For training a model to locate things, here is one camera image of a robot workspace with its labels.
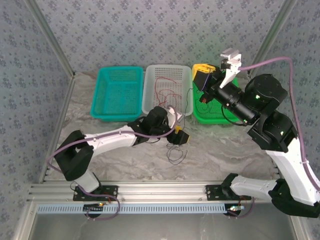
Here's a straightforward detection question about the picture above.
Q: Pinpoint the thin dark purple wire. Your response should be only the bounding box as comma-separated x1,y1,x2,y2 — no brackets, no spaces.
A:
166,143,188,165

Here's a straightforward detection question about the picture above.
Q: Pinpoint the thin black wire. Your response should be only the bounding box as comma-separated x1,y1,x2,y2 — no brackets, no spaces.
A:
182,74,225,127

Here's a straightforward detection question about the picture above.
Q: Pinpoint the thin red wire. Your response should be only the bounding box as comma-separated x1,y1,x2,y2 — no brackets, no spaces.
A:
154,76,178,108
157,88,183,111

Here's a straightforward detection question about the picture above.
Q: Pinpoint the teal plastic basket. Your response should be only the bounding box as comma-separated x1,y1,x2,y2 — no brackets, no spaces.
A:
89,66,145,123

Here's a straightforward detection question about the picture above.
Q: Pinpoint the green plastic basket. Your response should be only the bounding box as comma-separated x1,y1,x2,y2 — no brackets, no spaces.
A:
191,74,242,125

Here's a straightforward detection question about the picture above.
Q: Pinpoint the white plastic basket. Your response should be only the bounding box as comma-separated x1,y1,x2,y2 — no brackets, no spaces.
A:
141,64,194,117

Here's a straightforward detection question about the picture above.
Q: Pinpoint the small circuit board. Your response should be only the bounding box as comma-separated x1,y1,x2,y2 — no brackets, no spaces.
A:
226,204,245,216
83,202,105,213

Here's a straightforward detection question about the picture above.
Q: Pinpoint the grey metal panel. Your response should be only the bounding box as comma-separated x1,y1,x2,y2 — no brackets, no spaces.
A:
27,213,298,240

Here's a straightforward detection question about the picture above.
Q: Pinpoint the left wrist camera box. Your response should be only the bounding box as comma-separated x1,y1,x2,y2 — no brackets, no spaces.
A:
165,105,180,126

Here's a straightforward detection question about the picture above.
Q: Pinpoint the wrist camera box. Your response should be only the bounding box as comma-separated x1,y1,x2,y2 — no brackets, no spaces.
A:
219,48,243,88
165,105,180,126

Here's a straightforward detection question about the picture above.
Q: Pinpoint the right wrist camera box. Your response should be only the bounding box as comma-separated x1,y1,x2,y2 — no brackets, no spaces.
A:
219,48,243,88

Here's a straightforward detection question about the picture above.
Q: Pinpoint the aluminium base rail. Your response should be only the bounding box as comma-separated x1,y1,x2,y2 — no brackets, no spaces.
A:
27,181,276,202

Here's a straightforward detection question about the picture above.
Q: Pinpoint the aluminium frame post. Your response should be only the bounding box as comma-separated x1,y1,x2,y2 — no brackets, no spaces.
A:
247,0,298,77
23,0,76,79

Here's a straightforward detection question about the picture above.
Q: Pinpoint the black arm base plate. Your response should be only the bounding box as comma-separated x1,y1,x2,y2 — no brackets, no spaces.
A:
205,184,252,201
72,185,119,202

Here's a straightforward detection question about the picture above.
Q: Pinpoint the white slotted cable duct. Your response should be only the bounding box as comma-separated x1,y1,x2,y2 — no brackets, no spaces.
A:
37,202,227,215

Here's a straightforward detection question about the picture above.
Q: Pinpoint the aluminium lower frame rail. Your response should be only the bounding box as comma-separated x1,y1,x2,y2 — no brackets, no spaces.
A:
13,202,38,240
289,216,310,240

